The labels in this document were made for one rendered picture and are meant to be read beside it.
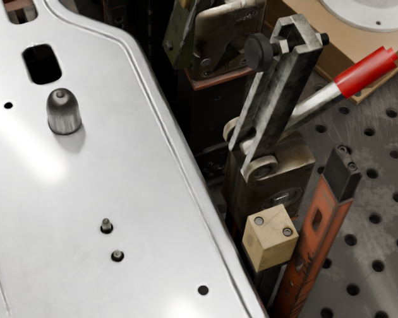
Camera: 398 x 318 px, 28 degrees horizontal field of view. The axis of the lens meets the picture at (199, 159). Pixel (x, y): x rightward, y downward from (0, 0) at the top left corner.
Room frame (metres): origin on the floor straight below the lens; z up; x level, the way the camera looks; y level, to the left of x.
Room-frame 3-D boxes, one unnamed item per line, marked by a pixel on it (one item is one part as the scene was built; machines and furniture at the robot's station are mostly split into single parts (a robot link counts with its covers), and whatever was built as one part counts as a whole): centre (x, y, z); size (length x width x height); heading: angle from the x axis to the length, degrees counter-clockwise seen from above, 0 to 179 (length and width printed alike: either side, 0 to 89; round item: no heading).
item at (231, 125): (0.39, -0.03, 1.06); 0.03 x 0.01 x 0.03; 117
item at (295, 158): (0.38, -0.07, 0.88); 0.07 x 0.06 x 0.35; 117
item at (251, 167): (0.35, -0.06, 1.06); 0.03 x 0.01 x 0.03; 117
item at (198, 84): (0.55, -0.01, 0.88); 0.11 x 0.09 x 0.37; 117
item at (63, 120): (0.42, 0.14, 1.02); 0.03 x 0.03 x 0.07
